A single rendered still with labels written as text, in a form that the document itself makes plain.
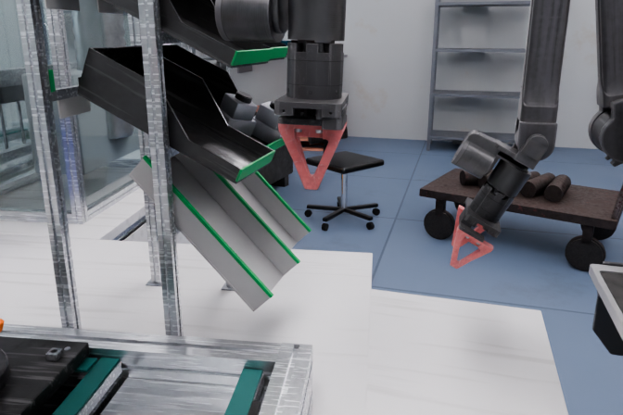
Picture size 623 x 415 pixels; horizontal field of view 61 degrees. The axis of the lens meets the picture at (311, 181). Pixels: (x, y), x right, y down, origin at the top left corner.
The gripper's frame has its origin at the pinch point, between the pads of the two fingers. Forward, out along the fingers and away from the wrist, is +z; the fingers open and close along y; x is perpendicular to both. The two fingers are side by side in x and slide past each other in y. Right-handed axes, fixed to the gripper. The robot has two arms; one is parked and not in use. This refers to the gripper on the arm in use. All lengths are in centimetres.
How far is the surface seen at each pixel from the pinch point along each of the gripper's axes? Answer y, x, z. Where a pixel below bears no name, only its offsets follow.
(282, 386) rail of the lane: -2.1, -3.1, 27.8
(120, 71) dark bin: -18.0, -30.2, -9.2
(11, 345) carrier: -4, -42, 28
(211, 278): -51, -28, 39
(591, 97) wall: -642, 262, 52
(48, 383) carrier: 2.4, -32.0, 27.7
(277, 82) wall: -700, -141, 56
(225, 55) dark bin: -15.3, -13.9, -12.2
